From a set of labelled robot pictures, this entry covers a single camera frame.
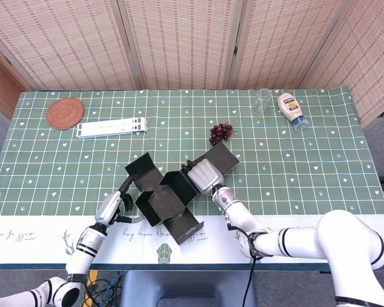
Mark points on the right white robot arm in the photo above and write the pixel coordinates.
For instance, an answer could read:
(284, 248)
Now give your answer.
(307, 243)

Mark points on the round woven rattan coaster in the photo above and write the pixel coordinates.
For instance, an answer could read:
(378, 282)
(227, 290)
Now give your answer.
(65, 114)

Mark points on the green checked white tablecloth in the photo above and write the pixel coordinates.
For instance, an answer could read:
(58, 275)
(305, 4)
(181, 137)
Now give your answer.
(291, 166)

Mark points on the mayonnaise squeeze bottle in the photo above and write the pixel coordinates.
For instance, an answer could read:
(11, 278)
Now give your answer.
(289, 107)

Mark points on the woven bamboo folding screen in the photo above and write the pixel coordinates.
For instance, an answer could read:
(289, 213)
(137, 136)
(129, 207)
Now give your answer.
(179, 41)

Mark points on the white folded laptop stand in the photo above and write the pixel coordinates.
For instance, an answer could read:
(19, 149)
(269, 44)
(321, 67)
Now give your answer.
(112, 128)

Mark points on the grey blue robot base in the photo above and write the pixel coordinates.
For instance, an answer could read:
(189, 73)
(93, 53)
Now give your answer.
(185, 288)

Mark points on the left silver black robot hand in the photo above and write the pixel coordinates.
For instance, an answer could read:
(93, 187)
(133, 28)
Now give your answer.
(110, 206)

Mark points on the dark red grape bunch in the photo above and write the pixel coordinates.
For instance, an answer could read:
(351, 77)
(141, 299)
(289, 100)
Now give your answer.
(222, 130)

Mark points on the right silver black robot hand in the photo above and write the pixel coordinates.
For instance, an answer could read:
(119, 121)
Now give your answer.
(204, 177)

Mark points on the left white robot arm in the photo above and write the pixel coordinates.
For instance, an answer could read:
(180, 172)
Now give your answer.
(83, 249)

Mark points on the clear plastic cup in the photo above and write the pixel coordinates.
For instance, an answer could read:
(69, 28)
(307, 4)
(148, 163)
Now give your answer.
(260, 104)

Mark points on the black cardboard folding box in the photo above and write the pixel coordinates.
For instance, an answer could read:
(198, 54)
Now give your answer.
(166, 198)

